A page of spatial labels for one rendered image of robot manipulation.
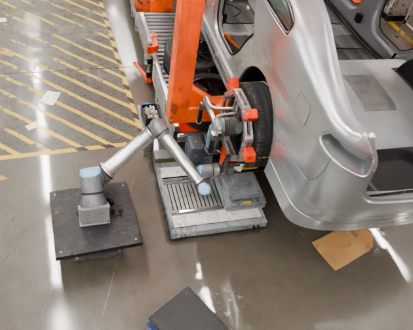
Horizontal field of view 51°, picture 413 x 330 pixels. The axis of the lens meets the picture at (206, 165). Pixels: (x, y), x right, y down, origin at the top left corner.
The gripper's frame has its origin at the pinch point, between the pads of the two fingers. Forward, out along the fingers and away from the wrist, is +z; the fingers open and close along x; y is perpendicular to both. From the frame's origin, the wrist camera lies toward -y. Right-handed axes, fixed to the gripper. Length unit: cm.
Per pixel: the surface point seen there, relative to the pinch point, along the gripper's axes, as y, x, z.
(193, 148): -14, -48, -26
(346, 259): 88, -1, 87
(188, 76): -71, -19, -33
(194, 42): -93, 3, -32
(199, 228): 51, -28, -31
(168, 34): -152, -204, -5
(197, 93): -60, -34, -22
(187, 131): -31, -83, -22
